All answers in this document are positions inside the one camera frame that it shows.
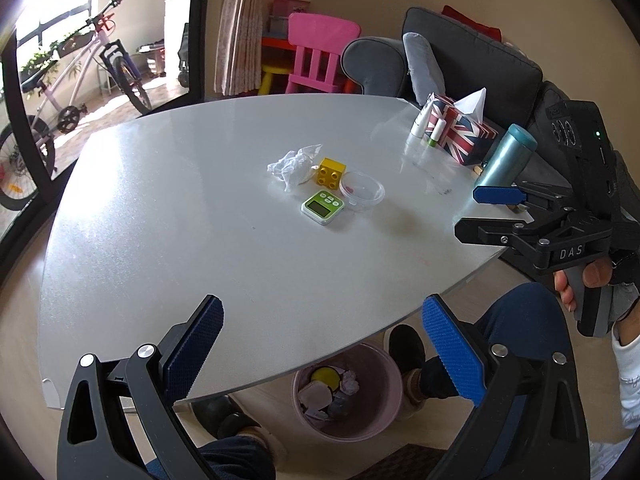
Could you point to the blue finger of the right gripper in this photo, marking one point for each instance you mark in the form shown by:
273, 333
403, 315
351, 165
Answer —
499, 195
480, 231

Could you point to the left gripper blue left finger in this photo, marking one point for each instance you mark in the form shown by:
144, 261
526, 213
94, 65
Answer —
189, 346

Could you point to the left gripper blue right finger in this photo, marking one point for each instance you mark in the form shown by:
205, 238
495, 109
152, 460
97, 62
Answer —
463, 359

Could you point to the clear round lidded container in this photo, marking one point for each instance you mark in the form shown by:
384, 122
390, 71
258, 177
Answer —
360, 191

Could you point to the yellow toy brick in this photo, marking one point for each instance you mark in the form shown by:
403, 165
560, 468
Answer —
329, 173

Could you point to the green digital kitchen timer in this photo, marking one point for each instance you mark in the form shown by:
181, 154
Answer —
322, 207

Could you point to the white tissue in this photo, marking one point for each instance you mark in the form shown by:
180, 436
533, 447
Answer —
295, 167

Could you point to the white paper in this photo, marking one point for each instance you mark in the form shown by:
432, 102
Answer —
349, 384

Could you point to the clear plastic dome cup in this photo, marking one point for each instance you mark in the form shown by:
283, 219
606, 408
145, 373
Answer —
315, 396

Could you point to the pink trash bin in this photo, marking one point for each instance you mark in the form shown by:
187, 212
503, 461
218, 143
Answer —
350, 397

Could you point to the person's right hand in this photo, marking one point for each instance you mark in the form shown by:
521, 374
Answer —
614, 284

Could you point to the teal thermos bottle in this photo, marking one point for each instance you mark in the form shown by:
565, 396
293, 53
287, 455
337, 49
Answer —
509, 159

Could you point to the black right shoe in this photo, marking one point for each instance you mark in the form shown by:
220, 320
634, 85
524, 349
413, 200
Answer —
405, 346

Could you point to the black shoe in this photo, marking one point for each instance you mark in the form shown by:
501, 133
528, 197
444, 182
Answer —
405, 346
223, 417

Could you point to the black left shoe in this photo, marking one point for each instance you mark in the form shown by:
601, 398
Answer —
223, 417

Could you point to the union jack tissue box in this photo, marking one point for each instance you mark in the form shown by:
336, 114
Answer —
467, 138

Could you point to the white green-capped stick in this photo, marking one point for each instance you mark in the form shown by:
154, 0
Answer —
437, 132

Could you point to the white tube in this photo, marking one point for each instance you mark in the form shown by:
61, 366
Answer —
420, 123

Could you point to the person's left leg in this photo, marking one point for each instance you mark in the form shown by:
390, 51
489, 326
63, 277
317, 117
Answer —
239, 458

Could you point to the dark grey sofa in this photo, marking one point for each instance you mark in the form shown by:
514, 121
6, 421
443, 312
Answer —
517, 92

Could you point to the light grey cushion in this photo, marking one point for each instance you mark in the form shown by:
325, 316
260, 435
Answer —
425, 73

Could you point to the red pillow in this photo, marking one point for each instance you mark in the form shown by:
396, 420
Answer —
492, 32

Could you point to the pink kids chair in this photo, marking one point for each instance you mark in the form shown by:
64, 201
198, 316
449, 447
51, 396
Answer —
319, 41

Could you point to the yellow kids stool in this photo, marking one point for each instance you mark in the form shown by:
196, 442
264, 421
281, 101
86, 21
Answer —
268, 73

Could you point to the white bicycle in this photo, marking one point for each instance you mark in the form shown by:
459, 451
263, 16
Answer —
59, 77

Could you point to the red kids table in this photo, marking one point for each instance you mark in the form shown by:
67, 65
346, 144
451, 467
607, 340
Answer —
277, 52

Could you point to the pink storage box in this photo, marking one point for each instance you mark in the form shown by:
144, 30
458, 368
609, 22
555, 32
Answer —
284, 8

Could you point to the patterned curtain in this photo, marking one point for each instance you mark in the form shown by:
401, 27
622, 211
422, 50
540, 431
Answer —
239, 48

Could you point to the black door frame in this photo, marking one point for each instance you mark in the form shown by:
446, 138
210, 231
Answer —
165, 38

